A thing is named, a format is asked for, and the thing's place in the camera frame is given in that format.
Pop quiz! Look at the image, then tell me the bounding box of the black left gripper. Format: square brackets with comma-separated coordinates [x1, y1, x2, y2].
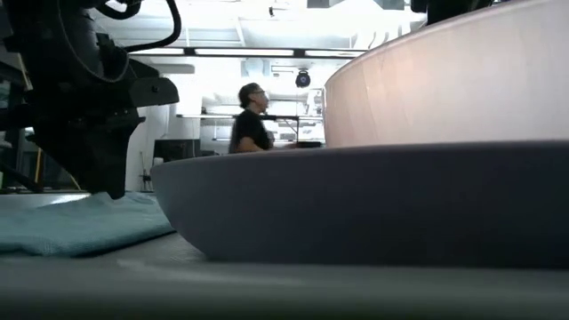
[0, 21, 146, 200]

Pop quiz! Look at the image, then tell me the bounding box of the blue cloth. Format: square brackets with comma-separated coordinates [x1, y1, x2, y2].
[0, 191, 177, 259]

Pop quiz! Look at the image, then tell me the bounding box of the purple plate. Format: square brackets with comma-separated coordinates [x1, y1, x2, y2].
[150, 140, 569, 270]

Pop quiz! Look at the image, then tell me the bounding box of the pale pink bowl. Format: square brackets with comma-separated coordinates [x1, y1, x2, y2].
[323, 0, 569, 149]

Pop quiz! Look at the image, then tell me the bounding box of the black monitor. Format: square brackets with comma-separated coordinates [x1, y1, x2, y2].
[154, 139, 201, 164]

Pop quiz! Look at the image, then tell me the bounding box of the person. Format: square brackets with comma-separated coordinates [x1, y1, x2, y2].
[228, 82, 297, 155]

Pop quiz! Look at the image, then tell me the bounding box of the black overhead beam with lights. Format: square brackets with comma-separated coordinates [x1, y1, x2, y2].
[128, 46, 368, 59]

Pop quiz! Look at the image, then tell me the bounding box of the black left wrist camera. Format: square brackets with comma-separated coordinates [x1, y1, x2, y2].
[128, 77, 180, 108]

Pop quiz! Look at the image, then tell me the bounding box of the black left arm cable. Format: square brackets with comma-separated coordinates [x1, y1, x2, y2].
[95, 0, 182, 53]

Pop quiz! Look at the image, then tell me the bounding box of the black background frame stand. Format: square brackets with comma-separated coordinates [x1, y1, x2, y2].
[261, 114, 324, 148]

